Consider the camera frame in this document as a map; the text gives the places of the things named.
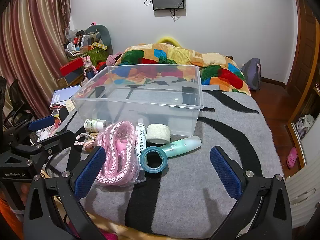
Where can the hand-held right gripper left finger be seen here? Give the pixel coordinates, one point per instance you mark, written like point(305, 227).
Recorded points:
point(89, 172)

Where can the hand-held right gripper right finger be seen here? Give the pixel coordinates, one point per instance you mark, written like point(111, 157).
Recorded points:
point(226, 173)

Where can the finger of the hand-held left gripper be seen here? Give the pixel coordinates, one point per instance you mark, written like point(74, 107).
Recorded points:
point(58, 140)
point(41, 123)

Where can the small white green-label bottle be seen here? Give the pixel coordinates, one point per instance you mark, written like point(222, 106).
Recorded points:
point(93, 125)

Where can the light green cosmetic tube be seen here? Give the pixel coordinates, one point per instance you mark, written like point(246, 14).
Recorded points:
point(183, 145)

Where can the blue tape roll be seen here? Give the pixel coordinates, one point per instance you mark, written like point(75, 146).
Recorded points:
point(143, 163)

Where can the white ointment tube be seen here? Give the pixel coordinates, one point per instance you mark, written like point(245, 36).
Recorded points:
point(140, 140)

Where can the white bandage roll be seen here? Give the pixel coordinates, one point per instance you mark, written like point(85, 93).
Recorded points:
point(158, 133)

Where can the clear plastic storage box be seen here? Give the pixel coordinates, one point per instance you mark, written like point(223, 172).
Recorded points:
point(140, 100)

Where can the grey black striped blanket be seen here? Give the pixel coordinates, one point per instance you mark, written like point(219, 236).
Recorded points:
point(195, 187)

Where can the blue white paper stack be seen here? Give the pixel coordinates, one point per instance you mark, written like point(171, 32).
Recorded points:
point(63, 96)

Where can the red box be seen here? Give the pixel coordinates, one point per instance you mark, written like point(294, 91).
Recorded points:
point(71, 67)

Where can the pink slipper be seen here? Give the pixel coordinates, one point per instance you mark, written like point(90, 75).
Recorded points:
point(291, 158)

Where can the pink rabbit toy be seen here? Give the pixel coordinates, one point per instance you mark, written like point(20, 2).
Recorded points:
point(88, 66)

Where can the pink striped curtain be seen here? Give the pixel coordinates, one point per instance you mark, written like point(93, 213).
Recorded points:
point(30, 45)

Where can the white ribbed panel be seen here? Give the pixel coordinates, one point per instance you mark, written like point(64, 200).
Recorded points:
point(305, 190)

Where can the white cloth pile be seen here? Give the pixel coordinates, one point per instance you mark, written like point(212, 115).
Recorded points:
point(305, 125)

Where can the pink plush hat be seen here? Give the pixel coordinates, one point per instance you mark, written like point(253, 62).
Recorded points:
point(113, 58)

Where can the grey purple backpack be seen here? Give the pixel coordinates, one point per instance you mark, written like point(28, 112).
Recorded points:
point(251, 73)

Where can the colourful patterned quilt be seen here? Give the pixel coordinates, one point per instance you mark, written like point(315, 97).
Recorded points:
point(180, 57)

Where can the wooden door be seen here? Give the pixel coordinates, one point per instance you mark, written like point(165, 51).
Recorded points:
point(303, 55)

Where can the yellow pillow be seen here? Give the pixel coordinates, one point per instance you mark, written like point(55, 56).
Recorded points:
point(168, 40)

